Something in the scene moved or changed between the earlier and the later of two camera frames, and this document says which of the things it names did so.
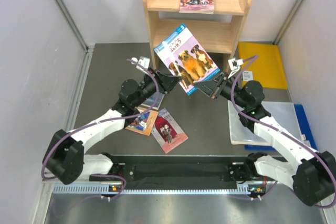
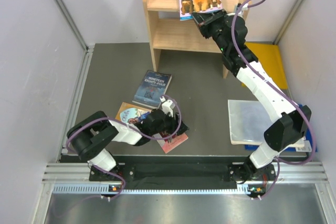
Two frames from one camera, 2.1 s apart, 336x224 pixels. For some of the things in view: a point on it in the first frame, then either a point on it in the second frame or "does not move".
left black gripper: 167,83 to 175,123
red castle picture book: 166,131 does not move
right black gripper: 211,87 to 205,21
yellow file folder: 266,68 does not move
